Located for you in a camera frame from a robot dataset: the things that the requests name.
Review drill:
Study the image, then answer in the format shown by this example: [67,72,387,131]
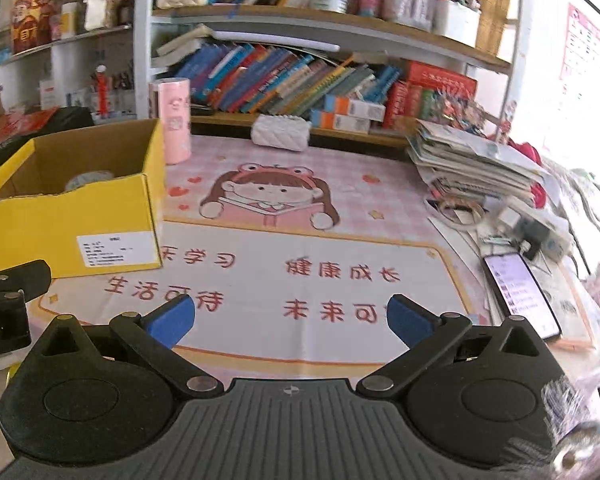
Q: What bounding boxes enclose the stack of paper booklets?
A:
[407,119,551,206]

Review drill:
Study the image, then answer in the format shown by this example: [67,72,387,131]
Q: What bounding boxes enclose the white wooden bookshelf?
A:
[132,0,526,148]

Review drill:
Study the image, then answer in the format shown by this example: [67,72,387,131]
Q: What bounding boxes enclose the white pen holders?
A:
[67,72,133,116]

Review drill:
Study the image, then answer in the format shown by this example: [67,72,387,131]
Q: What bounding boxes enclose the pink cylindrical holder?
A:
[149,77,192,165]

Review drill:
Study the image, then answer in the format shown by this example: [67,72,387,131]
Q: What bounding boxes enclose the white curved corner shelf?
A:
[0,25,136,111]

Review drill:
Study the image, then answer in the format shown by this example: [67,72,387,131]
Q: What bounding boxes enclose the white bottle yellow label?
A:
[60,2,80,38]

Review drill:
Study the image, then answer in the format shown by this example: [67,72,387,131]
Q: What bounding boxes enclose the row of colourful books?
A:
[172,42,403,116]

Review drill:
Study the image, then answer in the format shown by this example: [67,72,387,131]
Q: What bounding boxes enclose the pink wall poster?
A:
[560,2,600,161]

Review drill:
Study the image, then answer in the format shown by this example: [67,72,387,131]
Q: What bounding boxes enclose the black electronic keyboard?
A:
[0,106,96,186]

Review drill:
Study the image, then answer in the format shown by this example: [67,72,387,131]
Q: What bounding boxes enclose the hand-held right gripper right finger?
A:
[355,294,556,400]

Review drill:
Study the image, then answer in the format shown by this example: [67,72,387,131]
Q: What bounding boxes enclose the white storage tub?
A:
[432,0,482,46]

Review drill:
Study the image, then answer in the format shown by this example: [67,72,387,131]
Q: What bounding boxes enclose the white power adapter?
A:
[495,205,568,261]

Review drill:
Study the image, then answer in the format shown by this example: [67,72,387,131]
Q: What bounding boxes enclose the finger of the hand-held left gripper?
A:
[0,259,52,307]

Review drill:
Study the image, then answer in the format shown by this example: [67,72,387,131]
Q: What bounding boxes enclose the white quilted purse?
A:
[251,114,311,153]

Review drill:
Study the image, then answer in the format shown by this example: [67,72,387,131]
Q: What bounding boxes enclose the white tube lamp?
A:
[212,30,341,53]

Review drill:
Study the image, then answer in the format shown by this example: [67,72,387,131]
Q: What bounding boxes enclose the red boxed book set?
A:
[382,60,478,131]

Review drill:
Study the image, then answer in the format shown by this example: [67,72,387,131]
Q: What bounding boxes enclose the white translucent bag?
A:
[84,0,112,31]

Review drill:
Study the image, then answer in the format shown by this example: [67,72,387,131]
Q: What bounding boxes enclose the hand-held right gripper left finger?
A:
[27,294,225,400]

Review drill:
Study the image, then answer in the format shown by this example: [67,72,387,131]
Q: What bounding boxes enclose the orange white carton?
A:
[324,95,387,122]
[310,110,371,135]

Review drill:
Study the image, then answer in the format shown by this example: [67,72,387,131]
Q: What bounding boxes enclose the yellow cardboard box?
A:
[0,117,167,281]

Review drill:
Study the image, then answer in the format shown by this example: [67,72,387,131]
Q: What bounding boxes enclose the yellow tape roll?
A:
[65,170,115,192]

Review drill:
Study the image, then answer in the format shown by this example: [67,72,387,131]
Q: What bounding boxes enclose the clear plastic wrap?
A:
[540,375,600,480]

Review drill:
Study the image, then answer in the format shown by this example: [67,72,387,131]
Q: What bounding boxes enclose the smartphone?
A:
[481,251,563,341]

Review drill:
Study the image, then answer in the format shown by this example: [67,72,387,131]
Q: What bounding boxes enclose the pale worn book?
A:
[152,25,216,68]

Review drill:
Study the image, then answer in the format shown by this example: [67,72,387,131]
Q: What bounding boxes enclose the woven bamboo box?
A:
[477,0,513,56]

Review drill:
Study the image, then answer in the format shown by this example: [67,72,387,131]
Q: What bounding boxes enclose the fortune god paper lantern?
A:
[11,0,53,55]

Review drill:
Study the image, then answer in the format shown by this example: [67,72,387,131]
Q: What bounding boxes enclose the red tassel ornament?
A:
[94,64,106,116]

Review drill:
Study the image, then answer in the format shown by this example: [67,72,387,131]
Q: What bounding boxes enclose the clear tape roll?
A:
[437,195,486,228]

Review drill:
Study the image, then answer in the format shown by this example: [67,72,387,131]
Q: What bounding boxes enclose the red paper sheets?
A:
[0,110,58,156]

